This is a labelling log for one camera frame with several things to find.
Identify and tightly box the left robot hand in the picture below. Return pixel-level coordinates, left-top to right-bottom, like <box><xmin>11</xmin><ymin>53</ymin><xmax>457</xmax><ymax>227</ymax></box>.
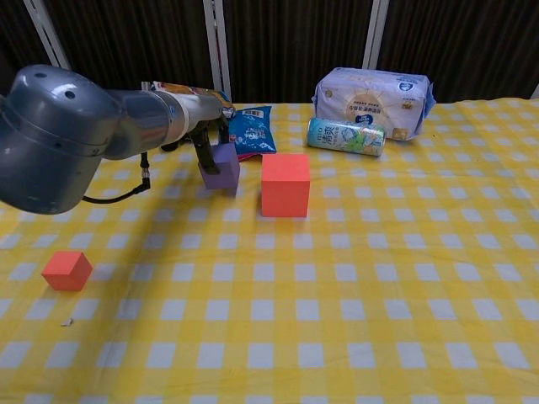
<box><xmin>189</xmin><ymin>117</ymin><xmax>232</xmax><ymax>175</ymax></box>

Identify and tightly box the purple cube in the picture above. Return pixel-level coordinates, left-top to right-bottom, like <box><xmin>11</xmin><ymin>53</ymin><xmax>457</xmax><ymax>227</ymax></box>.
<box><xmin>199</xmin><ymin>142</ymin><xmax>241</xmax><ymax>190</ymax></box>

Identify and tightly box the small orange foam cube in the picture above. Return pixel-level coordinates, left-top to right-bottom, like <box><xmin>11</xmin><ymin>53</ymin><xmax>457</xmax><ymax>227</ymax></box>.
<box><xmin>40</xmin><ymin>251</ymin><xmax>93</xmax><ymax>292</ymax></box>

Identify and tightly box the blue snack bag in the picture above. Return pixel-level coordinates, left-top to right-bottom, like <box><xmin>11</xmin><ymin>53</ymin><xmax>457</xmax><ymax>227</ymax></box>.
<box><xmin>226</xmin><ymin>104</ymin><xmax>278</xmax><ymax>162</ymax></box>

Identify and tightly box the orange blue snack box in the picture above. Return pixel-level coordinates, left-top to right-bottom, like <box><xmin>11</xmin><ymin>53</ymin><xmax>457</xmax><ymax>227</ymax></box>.
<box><xmin>150</xmin><ymin>80</ymin><xmax>232</xmax><ymax>111</ymax></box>

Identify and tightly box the large orange foam cube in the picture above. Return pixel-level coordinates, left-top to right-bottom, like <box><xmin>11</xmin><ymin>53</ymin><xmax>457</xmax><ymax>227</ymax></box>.
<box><xmin>260</xmin><ymin>153</ymin><xmax>312</xmax><ymax>219</ymax></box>

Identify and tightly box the green drink can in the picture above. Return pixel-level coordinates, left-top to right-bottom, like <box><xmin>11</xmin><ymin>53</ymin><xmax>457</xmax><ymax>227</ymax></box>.
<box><xmin>306</xmin><ymin>116</ymin><xmax>387</xmax><ymax>159</ymax></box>

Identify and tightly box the white tissue pack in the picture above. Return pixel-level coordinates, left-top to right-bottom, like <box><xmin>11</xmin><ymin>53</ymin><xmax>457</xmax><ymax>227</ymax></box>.
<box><xmin>311</xmin><ymin>66</ymin><xmax>437</xmax><ymax>142</ymax></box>

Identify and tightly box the yellow checkered tablecloth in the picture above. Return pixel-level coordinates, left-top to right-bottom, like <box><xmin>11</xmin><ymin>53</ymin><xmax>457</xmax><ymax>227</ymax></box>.
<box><xmin>0</xmin><ymin>97</ymin><xmax>539</xmax><ymax>404</ymax></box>

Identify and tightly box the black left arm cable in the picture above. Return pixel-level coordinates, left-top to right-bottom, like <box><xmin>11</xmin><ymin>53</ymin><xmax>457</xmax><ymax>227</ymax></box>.
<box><xmin>82</xmin><ymin>153</ymin><xmax>153</xmax><ymax>205</ymax></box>

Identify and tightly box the white frame post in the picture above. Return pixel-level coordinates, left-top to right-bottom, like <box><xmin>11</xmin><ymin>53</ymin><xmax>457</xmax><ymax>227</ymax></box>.
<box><xmin>362</xmin><ymin>0</ymin><xmax>390</xmax><ymax>71</ymax></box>
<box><xmin>202</xmin><ymin>0</ymin><xmax>232</xmax><ymax>104</ymax></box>
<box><xmin>23</xmin><ymin>0</ymin><xmax>72</xmax><ymax>71</ymax></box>

